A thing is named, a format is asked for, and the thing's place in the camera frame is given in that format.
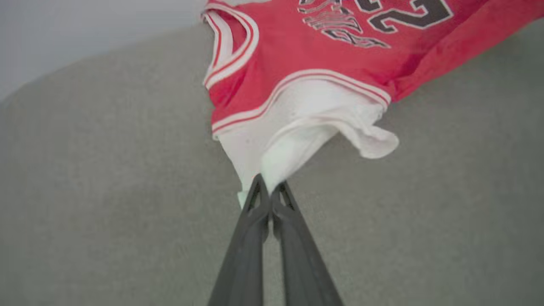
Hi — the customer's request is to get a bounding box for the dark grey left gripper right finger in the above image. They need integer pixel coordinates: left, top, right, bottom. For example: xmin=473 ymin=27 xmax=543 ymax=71
xmin=271 ymin=182 xmax=344 ymax=306

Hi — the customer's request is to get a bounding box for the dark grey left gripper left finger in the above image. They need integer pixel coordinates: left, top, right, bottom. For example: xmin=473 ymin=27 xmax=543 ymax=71
xmin=207 ymin=174 xmax=270 ymax=306

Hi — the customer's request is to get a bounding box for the red jersey with white sleeves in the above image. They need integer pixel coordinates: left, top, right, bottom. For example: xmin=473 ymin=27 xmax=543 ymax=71
xmin=201 ymin=0 xmax=544 ymax=209

